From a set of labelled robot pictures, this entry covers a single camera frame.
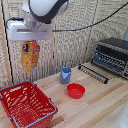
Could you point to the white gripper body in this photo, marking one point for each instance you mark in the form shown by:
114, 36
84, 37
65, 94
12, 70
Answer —
29, 31

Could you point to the orange mac and cheese carton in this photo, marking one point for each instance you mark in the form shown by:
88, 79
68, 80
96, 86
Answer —
30, 56

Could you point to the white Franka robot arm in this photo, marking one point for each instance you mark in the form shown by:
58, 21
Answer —
45, 9

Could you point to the red shopping basket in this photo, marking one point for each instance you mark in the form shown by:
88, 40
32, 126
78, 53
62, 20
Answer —
25, 104

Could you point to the red plastic bowl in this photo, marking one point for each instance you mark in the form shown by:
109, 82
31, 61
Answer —
75, 90

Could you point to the black toaster oven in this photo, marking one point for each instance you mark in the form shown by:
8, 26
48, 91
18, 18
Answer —
111, 55

